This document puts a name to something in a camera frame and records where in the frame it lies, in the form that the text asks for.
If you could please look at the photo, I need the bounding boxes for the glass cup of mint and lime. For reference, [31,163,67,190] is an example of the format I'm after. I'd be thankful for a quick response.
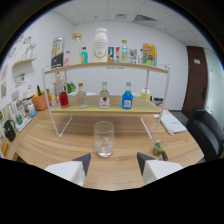
[152,139,169,162]

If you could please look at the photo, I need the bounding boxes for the clear bottle with red label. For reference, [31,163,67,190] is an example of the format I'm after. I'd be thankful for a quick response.
[98,81,111,110]

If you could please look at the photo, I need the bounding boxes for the silver soda water can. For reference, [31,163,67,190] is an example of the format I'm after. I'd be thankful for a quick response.
[50,36,66,69]

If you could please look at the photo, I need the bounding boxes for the clear drinking glass with ice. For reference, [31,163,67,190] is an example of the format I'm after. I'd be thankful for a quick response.
[93,120,115,158]

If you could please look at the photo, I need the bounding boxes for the white pouch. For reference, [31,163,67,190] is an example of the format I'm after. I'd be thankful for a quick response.
[159,113,188,135]

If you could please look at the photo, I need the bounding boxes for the black chair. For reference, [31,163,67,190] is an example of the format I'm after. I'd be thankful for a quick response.
[185,108,224,161]

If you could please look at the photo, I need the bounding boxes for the white tray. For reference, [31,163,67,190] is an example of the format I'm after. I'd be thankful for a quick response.
[14,115,33,132]

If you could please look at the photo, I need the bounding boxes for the red liquid bottle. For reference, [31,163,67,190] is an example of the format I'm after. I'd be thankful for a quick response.
[58,90,70,109]

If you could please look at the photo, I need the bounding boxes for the light blue small bottle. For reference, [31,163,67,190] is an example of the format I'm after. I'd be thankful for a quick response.
[27,102,37,118]

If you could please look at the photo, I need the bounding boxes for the black kettle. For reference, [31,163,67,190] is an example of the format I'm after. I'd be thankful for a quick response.
[3,119,17,143]

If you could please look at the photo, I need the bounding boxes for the clear bottle with brown cap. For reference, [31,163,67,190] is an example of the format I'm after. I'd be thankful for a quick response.
[76,82,88,109]

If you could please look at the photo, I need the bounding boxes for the orange pot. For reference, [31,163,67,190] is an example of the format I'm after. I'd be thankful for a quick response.
[31,87,52,111]

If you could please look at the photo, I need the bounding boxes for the white two-tier wooden shelf rack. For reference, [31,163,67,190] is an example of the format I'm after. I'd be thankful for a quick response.
[41,61,171,141]

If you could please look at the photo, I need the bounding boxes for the blue liquid bottle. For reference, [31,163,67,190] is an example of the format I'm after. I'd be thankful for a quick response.
[121,81,134,110]

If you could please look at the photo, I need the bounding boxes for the white bottle with red cap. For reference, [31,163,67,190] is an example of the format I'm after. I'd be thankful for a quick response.
[140,87,152,100]

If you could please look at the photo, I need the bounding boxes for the green potted plant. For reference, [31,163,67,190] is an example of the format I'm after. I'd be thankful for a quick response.
[64,81,77,94]

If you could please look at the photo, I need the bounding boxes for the brown door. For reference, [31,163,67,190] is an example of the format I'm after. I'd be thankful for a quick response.
[181,45,209,118]

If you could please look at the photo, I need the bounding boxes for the small pink bottle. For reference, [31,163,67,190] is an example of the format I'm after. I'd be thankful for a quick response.
[63,50,71,67]

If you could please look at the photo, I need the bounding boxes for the clear water bottle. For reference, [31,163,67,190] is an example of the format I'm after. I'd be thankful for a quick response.
[137,48,144,65]

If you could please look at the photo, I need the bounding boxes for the small teal bottle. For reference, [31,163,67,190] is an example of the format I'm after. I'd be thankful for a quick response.
[80,46,89,64]

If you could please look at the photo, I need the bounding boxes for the yellow snack can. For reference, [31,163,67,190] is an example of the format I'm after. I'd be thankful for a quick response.
[141,43,158,67]

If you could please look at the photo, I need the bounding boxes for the glass jar with cork lid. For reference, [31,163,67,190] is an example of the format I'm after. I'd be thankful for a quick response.
[70,32,84,65]

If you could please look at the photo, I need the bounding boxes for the clear bottle with green cap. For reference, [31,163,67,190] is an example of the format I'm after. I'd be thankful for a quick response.
[120,39,130,63]

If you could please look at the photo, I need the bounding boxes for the large white bottle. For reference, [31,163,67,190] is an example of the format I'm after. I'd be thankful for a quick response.
[92,27,109,63]

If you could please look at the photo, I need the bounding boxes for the ceiling air vent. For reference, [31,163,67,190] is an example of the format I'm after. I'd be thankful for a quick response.
[133,13,158,23]

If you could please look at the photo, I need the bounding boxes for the blue and white wall poster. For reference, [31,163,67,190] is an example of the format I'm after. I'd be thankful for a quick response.
[129,48,138,64]

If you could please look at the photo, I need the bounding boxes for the wooden wall shelf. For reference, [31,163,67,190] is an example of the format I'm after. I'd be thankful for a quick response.
[12,57,38,69]

